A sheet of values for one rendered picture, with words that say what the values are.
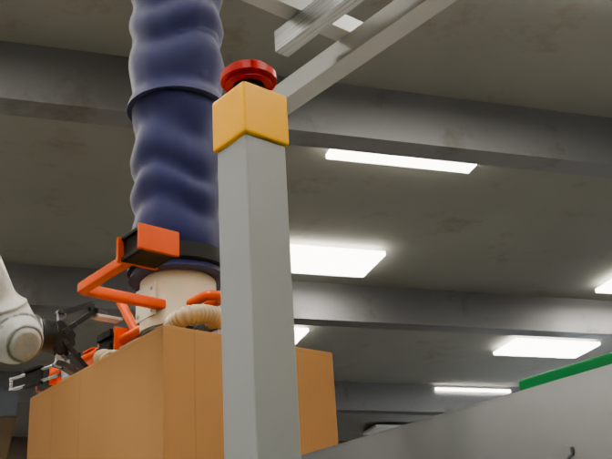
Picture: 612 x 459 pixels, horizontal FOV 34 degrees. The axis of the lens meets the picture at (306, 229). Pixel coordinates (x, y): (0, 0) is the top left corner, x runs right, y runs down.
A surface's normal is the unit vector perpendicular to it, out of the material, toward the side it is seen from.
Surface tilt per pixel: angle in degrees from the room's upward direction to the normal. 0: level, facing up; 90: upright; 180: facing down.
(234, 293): 90
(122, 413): 90
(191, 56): 99
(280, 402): 90
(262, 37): 180
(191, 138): 80
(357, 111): 90
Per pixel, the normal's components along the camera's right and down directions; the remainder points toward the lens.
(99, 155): 0.05, 0.92
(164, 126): 0.07, -0.60
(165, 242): 0.63, -0.34
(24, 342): 0.62, 0.22
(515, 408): -0.77, -0.22
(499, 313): 0.31, -0.40
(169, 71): -0.04, -0.22
